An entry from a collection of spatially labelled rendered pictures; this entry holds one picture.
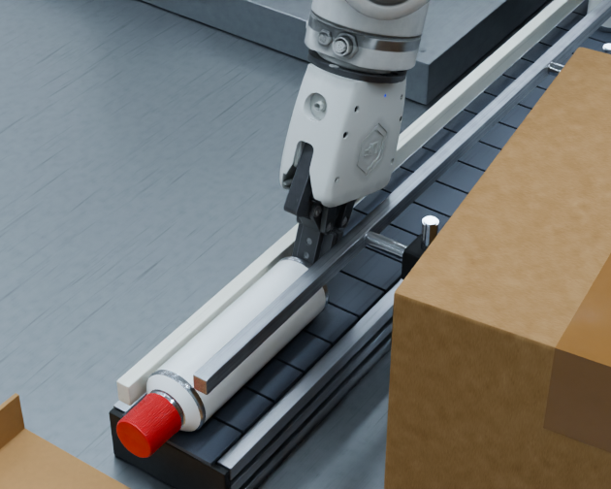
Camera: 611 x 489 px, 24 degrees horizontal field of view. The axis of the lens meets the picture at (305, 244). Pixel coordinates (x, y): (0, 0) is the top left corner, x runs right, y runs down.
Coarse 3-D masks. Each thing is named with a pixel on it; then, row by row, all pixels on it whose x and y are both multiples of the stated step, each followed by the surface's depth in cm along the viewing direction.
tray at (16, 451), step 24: (0, 408) 105; (0, 432) 106; (24, 432) 108; (0, 456) 106; (24, 456) 106; (48, 456) 106; (72, 456) 106; (0, 480) 105; (24, 480) 105; (48, 480) 105; (72, 480) 105; (96, 480) 105
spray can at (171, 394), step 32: (256, 288) 107; (224, 320) 104; (288, 320) 106; (192, 352) 101; (256, 352) 103; (160, 384) 100; (192, 384) 99; (224, 384) 101; (128, 416) 98; (160, 416) 98; (192, 416) 100; (128, 448) 99
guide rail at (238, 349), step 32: (608, 0) 135; (576, 32) 130; (544, 64) 126; (512, 96) 122; (480, 128) 118; (448, 160) 115; (416, 192) 112; (384, 224) 109; (352, 256) 107; (288, 288) 102; (320, 288) 104; (256, 320) 99; (224, 352) 97
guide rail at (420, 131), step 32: (576, 0) 147; (544, 32) 143; (480, 64) 135; (448, 96) 131; (416, 128) 126; (288, 256) 114; (224, 288) 109; (192, 320) 106; (160, 352) 104; (128, 384) 101
